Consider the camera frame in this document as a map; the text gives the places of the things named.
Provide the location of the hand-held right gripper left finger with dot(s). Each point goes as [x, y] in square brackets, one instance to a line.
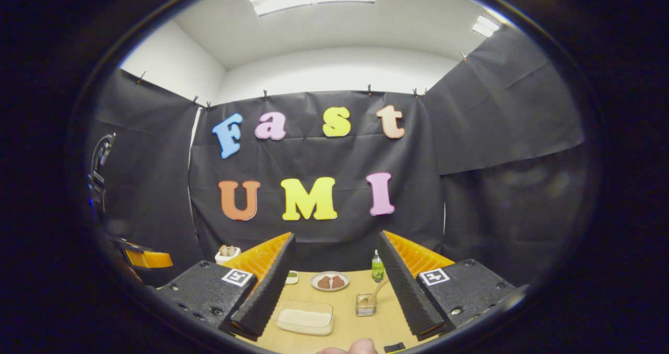
[266, 291]

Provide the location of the toast slice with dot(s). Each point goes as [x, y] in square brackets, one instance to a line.
[228, 250]

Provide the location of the wooden spoon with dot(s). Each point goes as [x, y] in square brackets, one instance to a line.
[377, 288]

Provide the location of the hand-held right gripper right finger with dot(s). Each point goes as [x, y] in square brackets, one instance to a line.
[405, 291]

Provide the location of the green tea bottle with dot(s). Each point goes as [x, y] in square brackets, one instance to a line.
[377, 270]

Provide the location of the white round plate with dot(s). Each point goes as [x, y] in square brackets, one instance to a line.
[330, 273]

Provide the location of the brown meat piece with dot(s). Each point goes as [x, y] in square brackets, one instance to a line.
[324, 283]
[338, 282]

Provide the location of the white divided snack dish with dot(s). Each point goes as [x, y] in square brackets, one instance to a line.
[292, 277]

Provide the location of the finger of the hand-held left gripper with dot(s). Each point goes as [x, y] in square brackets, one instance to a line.
[149, 260]

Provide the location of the small black object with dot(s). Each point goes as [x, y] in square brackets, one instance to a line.
[394, 347]

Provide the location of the white toaster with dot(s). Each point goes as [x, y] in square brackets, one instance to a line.
[227, 259]

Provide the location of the clear chopstick holder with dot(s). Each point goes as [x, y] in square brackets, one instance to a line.
[366, 309]

